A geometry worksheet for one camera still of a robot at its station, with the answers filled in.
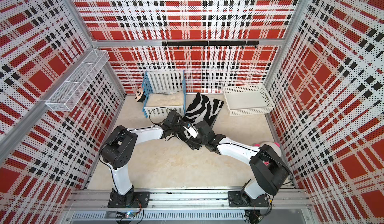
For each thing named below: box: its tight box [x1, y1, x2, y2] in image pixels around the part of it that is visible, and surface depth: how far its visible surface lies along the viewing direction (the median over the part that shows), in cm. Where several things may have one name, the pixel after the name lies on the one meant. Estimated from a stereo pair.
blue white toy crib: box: [142, 70, 186, 119], surface depth 113 cm
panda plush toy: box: [134, 89, 146, 103], surface depth 113 cm
